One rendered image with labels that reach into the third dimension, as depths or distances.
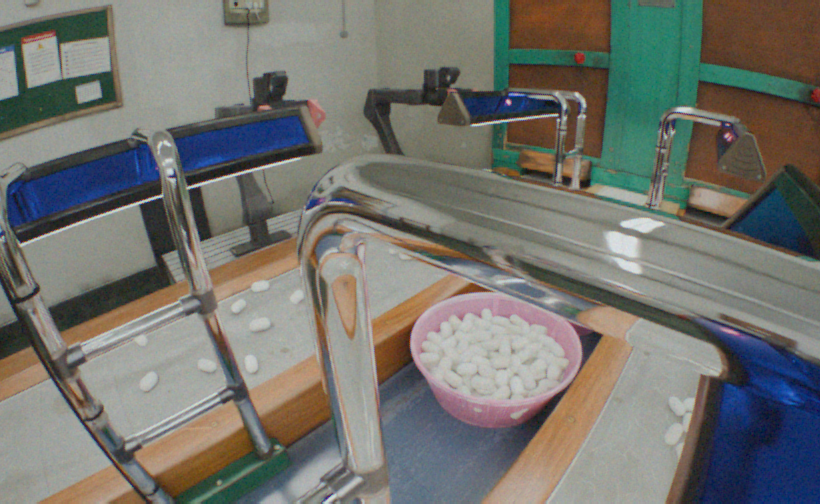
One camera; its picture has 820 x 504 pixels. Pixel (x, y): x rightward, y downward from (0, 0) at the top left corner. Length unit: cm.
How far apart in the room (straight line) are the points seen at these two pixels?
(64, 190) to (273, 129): 27
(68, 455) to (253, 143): 52
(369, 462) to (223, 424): 36
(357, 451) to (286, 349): 48
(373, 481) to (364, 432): 4
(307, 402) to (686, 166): 134
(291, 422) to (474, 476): 26
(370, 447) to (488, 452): 40
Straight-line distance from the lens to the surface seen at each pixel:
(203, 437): 52
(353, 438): 17
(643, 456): 54
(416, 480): 54
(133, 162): 48
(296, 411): 55
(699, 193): 142
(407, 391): 63
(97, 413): 41
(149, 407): 64
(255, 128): 53
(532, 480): 44
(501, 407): 52
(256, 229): 119
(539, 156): 155
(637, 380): 63
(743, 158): 66
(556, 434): 49
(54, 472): 66
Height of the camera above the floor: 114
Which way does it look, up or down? 26 degrees down
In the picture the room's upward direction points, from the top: 2 degrees counter-clockwise
